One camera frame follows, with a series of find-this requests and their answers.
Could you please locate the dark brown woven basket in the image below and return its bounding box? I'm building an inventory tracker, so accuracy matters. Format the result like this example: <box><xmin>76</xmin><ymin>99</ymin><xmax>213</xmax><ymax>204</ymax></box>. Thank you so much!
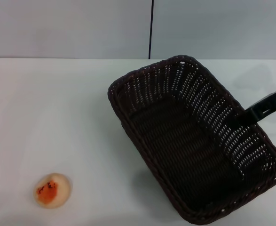
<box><xmin>108</xmin><ymin>55</ymin><xmax>276</xmax><ymax>224</ymax></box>

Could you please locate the round bun with orange glaze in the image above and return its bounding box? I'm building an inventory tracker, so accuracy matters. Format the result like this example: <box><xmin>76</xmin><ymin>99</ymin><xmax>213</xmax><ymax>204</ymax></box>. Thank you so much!
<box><xmin>32</xmin><ymin>172</ymin><xmax>72</xmax><ymax>209</ymax></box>

